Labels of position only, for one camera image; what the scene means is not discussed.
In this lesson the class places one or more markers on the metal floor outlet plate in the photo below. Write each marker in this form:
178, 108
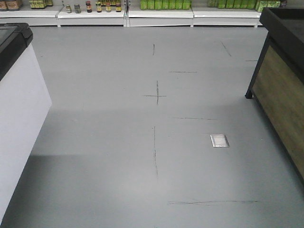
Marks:
219, 141

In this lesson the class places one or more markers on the white chest freezer black lid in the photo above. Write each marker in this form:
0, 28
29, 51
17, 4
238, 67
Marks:
24, 105

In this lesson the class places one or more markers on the black wooden produce stand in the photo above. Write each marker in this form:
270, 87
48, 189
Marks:
277, 83

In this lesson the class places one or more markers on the white store shelving unit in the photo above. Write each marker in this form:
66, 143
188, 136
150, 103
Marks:
73, 12

